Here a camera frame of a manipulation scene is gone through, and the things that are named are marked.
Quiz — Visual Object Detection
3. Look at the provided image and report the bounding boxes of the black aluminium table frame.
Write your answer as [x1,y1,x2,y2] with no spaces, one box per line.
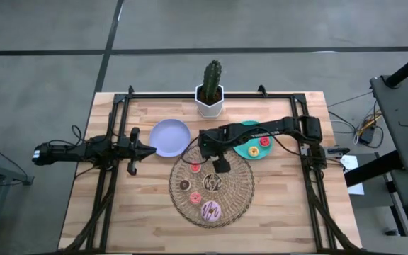
[57,84,363,254]

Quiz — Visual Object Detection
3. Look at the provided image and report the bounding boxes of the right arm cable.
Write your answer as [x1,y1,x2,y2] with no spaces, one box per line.
[180,136,210,166]

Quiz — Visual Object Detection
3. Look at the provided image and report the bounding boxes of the white paper sheet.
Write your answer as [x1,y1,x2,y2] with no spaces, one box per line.
[339,154,366,196]

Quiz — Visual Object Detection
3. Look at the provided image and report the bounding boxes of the large chocolate sprinkle donut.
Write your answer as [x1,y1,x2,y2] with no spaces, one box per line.
[202,172,223,193]

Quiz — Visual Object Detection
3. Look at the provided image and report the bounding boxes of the green cactus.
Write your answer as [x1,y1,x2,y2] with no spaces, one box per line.
[202,59,223,105]

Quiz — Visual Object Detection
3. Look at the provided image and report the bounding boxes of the teal plate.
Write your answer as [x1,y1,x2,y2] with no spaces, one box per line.
[232,120,273,161]

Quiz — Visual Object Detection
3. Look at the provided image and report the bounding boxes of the grey side table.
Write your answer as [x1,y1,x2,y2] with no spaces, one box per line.
[369,73,408,174]

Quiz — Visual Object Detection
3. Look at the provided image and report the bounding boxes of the round woven placemat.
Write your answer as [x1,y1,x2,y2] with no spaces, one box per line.
[168,141,256,229]

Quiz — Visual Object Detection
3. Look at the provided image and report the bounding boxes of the grey metal stand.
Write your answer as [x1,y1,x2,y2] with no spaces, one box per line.
[0,140,35,255]

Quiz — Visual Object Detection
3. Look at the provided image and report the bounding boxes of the white hexagonal plant pot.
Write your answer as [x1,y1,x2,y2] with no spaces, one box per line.
[194,83,225,119]

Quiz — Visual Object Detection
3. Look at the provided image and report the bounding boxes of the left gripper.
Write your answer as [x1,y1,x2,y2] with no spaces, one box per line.
[115,127,158,176]

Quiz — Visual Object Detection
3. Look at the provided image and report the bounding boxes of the black power adapter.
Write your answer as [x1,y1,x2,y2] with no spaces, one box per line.
[358,126,378,143]

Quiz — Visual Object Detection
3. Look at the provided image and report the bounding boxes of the purple plate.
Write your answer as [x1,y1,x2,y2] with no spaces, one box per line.
[148,118,193,159]

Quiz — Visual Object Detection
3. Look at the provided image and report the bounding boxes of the large purple-glazed donut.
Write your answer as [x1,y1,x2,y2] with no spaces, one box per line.
[200,200,222,223]

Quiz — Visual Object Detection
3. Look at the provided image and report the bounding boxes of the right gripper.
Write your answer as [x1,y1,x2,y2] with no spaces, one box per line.
[198,125,234,174]

